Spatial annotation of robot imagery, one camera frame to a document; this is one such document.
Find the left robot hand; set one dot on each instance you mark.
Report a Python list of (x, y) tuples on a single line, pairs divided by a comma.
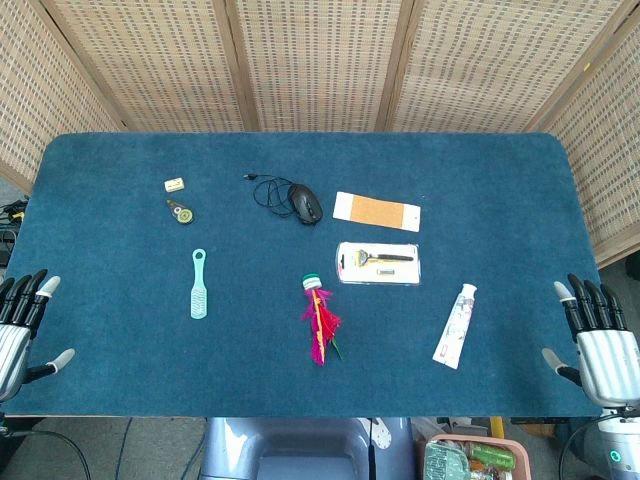
[(11, 345)]

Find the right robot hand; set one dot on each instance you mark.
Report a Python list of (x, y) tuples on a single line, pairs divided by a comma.
[(605, 360)]

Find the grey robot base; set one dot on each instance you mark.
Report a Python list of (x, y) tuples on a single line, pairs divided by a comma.
[(305, 450)]

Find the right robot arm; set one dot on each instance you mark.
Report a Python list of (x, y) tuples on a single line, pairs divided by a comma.
[(620, 442)]

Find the pink feather shuttlecock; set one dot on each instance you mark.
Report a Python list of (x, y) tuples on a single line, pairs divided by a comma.
[(320, 320)]

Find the green bottle in bin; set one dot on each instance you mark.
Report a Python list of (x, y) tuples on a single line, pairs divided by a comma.
[(492, 456)]

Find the white toothpaste tube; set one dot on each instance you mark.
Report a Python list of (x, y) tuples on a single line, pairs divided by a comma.
[(457, 327)]

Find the pink storage bin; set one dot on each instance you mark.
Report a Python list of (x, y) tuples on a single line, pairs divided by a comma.
[(472, 457)]

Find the green patterned packet in bin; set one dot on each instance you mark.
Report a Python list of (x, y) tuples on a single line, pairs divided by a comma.
[(445, 462)]

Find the mint green hairbrush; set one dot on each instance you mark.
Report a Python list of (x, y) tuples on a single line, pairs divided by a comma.
[(199, 290)]

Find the green correction tape dispenser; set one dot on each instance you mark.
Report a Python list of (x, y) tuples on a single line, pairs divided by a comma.
[(182, 212)]

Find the small cream eraser box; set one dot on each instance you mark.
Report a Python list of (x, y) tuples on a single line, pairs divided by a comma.
[(175, 185)]

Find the razor in blister pack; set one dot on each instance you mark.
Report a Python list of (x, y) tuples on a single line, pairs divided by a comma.
[(378, 263)]

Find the white and orange adhesive patch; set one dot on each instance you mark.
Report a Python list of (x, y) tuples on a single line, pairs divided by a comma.
[(376, 211)]

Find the blue carpet table cover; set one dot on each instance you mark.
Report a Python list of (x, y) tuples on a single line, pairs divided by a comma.
[(310, 300)]

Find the black computer mouse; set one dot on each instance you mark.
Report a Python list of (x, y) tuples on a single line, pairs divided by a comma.
[(304, 202)]

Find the woven folding screen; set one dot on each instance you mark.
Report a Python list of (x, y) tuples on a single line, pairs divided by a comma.
[(320, 65)]

